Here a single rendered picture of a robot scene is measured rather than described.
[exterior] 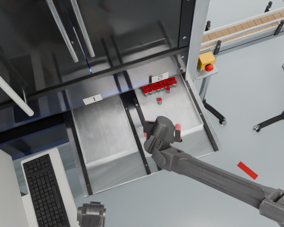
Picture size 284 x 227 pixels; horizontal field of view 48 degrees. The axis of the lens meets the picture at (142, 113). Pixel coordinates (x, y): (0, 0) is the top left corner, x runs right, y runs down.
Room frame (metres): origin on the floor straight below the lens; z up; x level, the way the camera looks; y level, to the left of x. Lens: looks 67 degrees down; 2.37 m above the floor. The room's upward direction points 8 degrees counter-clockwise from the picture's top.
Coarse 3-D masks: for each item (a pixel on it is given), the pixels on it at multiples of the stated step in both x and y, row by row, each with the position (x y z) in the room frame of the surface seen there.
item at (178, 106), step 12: (180, 84) 0.77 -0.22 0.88; (156, 96) 0.72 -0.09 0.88; (168, 96) 0.71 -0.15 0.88; (180, 96) 0.70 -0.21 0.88; (144, 108) 0.67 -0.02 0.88; (156, 108) 0.66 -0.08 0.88; (168, 108) 0.65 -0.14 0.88; (180, 108) 0.64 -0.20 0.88; (192, 108) 0.63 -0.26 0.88; (180, 120) 0.57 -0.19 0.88; (192, 120) 0.56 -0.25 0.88
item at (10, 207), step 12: (0, 156) 0.49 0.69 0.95; (0, 168) 0.42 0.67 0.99; (12, 168) 0.46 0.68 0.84; (0, 180) 0.36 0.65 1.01; (12, 180) 0.39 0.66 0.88; (0, 192) 0.30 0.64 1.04; (12, 192) 0.32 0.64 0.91; (0, 204) 0.25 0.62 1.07; (12, 204) 0.26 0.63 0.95; (0, 216) 0.20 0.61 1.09; (12, 216) 0.21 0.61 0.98; (24, 216) 0.22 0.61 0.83
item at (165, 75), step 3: (168, 72) 0.76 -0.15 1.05; (159, 75) 0.75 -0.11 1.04; (162, 75) 0.76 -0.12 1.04; (165, 75) 0.76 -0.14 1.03; (168, 75) 0.76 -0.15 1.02; (153, 78) 0.75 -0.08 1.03; (156, 78) 0.75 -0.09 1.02; (159, 78) 0.75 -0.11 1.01; (162, 78) 0.76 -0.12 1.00; (165, 78) 0.76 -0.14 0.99; (153, 81) 0.75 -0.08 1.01; (156, 81) 0.75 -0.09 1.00
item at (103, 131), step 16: (112, 96) 0.76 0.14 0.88; (80, 112) 0.69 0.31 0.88; (96, 112) 0.68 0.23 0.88; (112, 112) 0.67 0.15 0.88; (80, 128) 0.61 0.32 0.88; (96, 128) 0.59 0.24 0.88; (112, 128) 0.58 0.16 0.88; (128, 128) 0.57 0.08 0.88; (80, 144) 0.51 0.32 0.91; (96, 144) 0.51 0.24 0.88; (112, 144) 0.50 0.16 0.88; (128, 144) 0.49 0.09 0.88; (96, 160) 0.42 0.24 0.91
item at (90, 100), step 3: (93, 96) 0.69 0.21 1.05; (96, 96) 0.69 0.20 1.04; (99, 96) 0.69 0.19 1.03; (84, 99) 0.68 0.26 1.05; (87, 99) 0.68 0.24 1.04; (90, 99) 0.69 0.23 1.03; (93, 99) 0.69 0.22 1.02; (96, 99) 0.69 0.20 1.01; (99, 99) 0.69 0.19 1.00; (84, 102) 0.68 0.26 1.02; (87, 102) 0.68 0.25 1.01; (90, 102) 0.68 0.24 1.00
